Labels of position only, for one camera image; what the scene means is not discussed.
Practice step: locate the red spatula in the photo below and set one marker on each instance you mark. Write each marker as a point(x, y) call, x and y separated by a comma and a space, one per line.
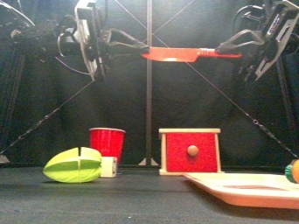
point(175, 54)

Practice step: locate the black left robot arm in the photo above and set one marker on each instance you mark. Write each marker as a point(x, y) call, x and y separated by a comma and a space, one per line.
point(27, 32)

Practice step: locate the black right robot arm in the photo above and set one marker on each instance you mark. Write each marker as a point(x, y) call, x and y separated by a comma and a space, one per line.
point(248, 14)

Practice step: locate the orange toy carrot stem half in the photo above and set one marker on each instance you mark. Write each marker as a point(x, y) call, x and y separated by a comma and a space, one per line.
point(292, 172)

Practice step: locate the black cloth backdrop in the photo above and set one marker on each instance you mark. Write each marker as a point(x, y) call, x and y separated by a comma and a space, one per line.
point(187, 96)

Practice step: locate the red plastic cup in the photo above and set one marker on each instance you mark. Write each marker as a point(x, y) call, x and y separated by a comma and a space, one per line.
point(107, 143)

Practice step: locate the red drawer with wooden knob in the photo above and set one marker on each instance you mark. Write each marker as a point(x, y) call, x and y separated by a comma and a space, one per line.
point(183, 157)

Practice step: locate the small white cube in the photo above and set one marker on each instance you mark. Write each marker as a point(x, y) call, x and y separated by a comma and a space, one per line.
point(108, 166)

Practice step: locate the lime green toy vegetable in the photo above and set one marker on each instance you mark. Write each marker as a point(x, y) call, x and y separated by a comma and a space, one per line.
point(73, 167)

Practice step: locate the pink plastic tray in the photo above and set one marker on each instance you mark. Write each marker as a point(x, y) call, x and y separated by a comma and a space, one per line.
point(248, 189)

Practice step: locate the metal frame pole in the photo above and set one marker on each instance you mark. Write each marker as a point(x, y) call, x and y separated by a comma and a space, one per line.
point(148, 102)

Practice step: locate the wooden box frame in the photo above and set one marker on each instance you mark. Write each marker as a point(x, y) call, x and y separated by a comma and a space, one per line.
point(189, 130)

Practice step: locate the metal frame foot bracket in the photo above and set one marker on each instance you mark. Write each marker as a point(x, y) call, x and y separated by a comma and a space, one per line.
point(148, 162)
point(4, 159)

